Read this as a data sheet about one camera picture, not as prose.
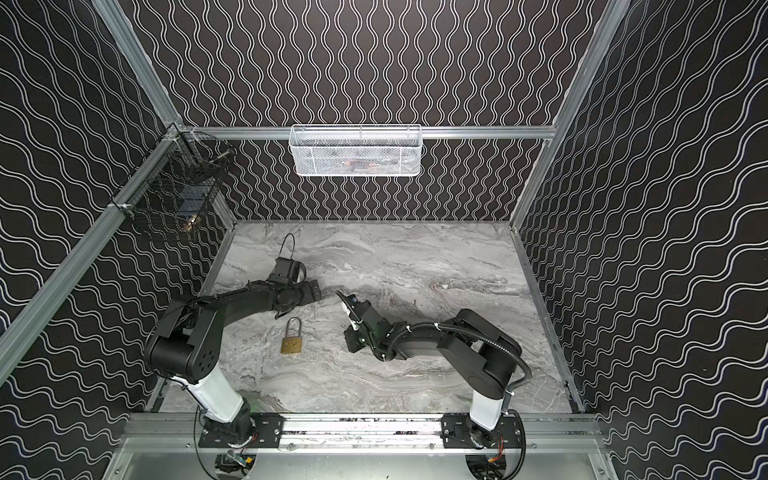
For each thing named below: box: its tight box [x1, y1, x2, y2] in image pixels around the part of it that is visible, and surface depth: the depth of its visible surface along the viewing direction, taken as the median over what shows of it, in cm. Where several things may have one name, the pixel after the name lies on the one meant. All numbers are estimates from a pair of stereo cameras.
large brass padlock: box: [280, 316, 303, 354], surface depth 90 cm
